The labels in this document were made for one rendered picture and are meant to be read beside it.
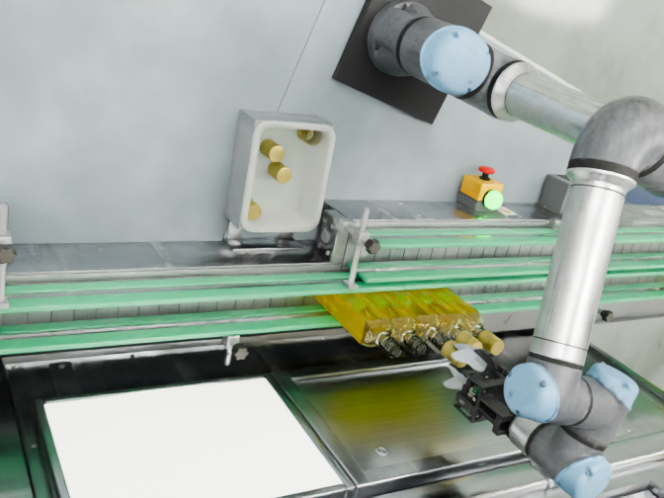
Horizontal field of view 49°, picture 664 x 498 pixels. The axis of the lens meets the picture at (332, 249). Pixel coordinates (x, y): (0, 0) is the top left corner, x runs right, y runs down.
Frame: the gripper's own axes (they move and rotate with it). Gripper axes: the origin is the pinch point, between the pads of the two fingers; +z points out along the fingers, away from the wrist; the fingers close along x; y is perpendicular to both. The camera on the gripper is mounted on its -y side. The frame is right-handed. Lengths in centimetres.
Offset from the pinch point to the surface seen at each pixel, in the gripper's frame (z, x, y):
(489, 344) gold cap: 3.0, 0.1, -9.9
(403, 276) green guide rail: 22.4, -5.9, -0.8
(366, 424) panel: 1.2, 12.6, 17.0
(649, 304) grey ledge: 30, 13, -99
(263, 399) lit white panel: 12.1, 12.0, 32.7
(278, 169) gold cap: 38, -23, 24
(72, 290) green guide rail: 27, -5, 64
